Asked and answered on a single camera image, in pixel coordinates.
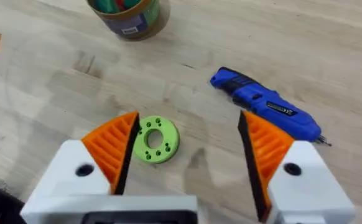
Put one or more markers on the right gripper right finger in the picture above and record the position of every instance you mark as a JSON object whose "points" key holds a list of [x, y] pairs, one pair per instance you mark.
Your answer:
{"points": [[288, 180]]}

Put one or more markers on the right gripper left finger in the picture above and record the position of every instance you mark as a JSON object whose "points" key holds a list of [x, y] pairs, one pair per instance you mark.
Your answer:
{"points": [[104, 155]]}

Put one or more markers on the blue electric screwdriver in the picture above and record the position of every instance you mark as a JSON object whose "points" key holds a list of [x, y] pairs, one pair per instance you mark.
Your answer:
{"points": [[268, 104]]}

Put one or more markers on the green disc with holes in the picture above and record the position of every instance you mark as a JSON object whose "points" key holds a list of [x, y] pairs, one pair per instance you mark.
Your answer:
{"points": [[156, 139]]}

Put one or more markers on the brown tub of toys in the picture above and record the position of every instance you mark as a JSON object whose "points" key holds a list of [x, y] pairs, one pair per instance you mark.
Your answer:
{"points": [[131, 17]]}

